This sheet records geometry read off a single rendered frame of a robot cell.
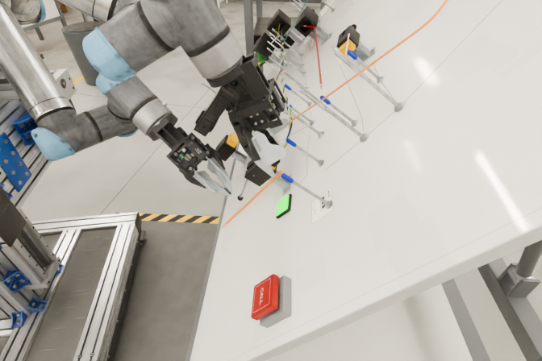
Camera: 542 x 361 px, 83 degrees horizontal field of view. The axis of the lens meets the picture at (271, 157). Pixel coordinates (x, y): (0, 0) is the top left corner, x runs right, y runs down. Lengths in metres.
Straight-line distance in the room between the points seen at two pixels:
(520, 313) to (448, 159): 0.41
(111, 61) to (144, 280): 1.55
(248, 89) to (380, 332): 0.62
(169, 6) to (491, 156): 0.41
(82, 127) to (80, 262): 1.18
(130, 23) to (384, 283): 0.45
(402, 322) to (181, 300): 1.20
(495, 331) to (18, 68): 2.05
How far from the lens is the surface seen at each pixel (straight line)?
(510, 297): 0.76
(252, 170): 0.61
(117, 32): 0.49
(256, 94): 0.50
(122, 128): 0.79
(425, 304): 0.92
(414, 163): 0.43
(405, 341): 0.86
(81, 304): 1.71
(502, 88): 0.43
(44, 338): 1.71
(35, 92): 0.79
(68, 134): 0.75
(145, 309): 1.83
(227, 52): 0.47
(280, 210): 0.60
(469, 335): 0.92
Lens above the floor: 1.55
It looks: 38 degrees down
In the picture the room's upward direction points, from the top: straight up
